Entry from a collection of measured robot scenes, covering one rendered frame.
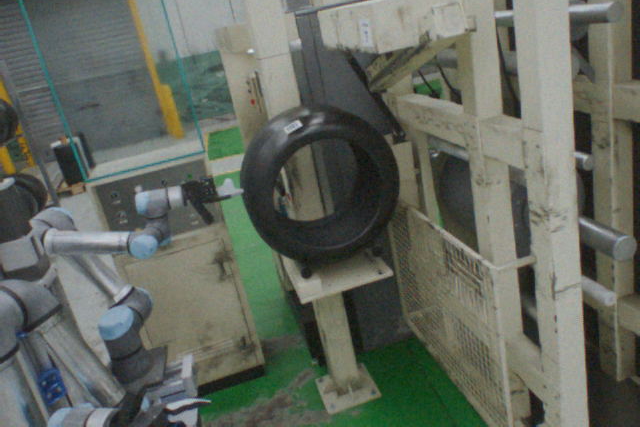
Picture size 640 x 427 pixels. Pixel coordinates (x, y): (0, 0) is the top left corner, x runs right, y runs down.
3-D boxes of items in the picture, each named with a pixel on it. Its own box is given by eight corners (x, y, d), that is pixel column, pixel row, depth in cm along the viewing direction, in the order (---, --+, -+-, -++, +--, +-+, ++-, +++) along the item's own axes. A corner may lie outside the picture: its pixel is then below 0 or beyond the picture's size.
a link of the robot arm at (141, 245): (-3, 233, 170) (150, 234, 168) (17, 220, 180) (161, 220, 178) (5, 266, 173) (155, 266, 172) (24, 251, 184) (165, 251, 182)
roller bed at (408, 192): (373, 201, 249) (362, 141, 240) (402, 193, 252) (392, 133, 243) (388, 214, 231) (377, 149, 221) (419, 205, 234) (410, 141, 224)
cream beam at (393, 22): (323, 50, 210) (315, 12, 205) (382, 37, 215) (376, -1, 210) (376, 55, 154) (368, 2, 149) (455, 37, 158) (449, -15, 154)
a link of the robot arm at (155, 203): (140, 212, 188) (135, 189, 185) (172, 207, 190) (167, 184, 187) (138, 220, 181) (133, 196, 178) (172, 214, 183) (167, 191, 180)
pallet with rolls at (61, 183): (60, 182, 852) (42, 136, 828) (112, 168, 872) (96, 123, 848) (48, 202, 742) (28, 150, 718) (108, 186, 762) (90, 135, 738)
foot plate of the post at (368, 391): (315, 381, 276) (313, 374, 275) (363, 364, 281) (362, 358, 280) (328, 415, 251) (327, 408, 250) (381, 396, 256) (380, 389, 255)
